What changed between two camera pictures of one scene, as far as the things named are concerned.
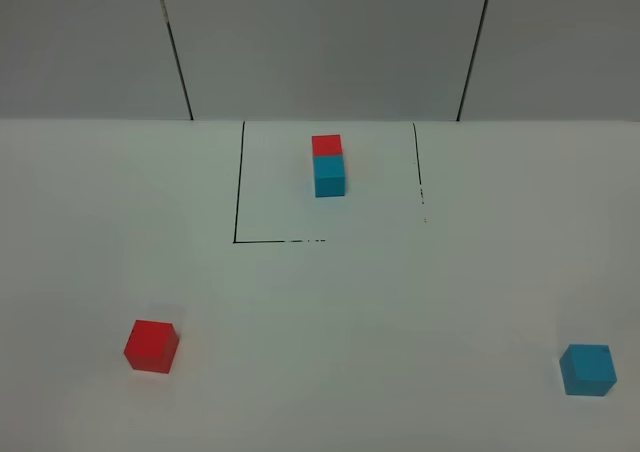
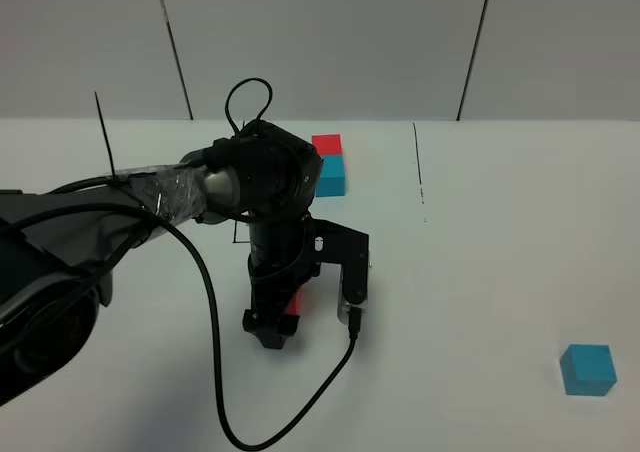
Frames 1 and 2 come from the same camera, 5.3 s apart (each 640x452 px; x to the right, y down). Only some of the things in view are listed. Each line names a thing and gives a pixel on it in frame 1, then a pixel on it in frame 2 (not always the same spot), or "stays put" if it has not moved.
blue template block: (330, 176) stays put
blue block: (587, 369) stays put
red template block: (327, 145) stays put
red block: (152, 346) → (295, 306)
